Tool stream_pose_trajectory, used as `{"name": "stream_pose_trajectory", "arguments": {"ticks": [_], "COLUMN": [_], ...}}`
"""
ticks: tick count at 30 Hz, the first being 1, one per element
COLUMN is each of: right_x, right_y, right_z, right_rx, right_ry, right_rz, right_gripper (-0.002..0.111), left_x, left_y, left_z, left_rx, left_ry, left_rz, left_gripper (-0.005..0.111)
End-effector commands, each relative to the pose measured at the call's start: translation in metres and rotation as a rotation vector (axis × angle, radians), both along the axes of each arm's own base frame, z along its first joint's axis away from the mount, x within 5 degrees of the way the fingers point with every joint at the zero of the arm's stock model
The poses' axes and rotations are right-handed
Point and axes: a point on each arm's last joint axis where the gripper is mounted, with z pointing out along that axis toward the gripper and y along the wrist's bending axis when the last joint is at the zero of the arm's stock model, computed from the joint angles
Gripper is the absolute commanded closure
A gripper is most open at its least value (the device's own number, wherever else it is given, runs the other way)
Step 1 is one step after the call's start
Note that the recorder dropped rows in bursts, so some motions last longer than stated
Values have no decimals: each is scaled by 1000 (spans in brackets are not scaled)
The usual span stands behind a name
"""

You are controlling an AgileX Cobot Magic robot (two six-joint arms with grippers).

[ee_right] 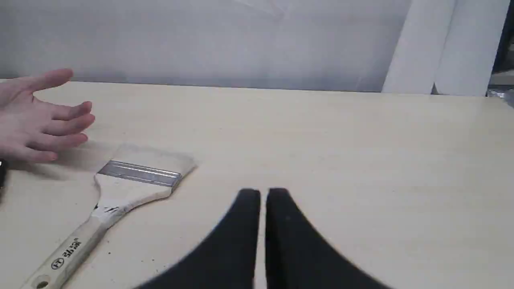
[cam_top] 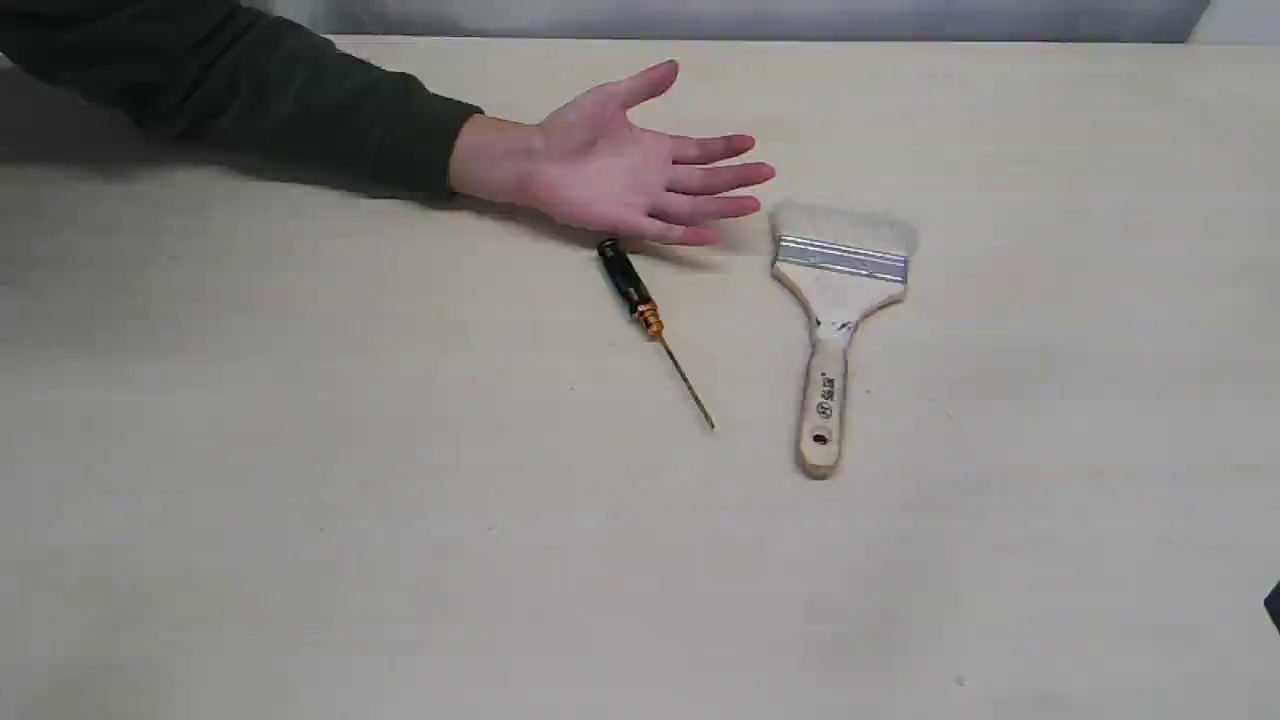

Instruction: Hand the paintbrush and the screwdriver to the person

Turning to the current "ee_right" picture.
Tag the white panel leaning on wall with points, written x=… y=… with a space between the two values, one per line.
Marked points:
x=447 y=47

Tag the wooden handle paint brush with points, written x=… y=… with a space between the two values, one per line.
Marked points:
x=133 y=177

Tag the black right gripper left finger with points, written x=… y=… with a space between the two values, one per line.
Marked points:
x=226 y=258

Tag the person's bare open hand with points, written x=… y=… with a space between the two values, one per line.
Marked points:
x=35 y=131

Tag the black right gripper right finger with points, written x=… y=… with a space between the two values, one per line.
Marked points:
x=298 y=257

